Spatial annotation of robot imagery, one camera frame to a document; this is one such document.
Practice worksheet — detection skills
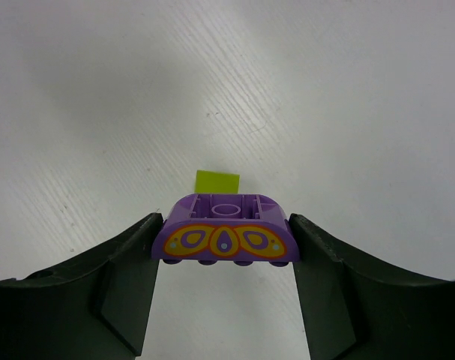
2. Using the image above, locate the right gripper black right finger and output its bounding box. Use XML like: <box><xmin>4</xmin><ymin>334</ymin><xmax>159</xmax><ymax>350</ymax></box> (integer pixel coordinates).
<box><xmin>289</xmin><ymin>214</ymin><xmax>455</xmax><ymax>359</ymax></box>

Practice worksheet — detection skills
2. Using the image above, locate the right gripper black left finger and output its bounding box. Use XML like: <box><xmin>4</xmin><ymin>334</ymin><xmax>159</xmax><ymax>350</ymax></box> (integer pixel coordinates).
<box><xmin>0</xmin><ymin>213</ymin><xmax>163</xmax><ymax>359</ymax></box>

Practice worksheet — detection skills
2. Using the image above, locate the purple patterned lego tile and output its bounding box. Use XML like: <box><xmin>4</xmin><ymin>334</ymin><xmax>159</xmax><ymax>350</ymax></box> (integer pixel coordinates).
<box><xmin>151</xmin><ymin>193</ymin><xmax>300</xmax><ymax>267</ymax></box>

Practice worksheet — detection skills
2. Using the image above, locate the green lego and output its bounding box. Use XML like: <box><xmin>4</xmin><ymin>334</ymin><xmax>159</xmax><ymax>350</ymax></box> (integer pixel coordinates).
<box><xmin>194</xmin><ymin>169</ymin><xmax>240</xmax><ymax>194</ymax></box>

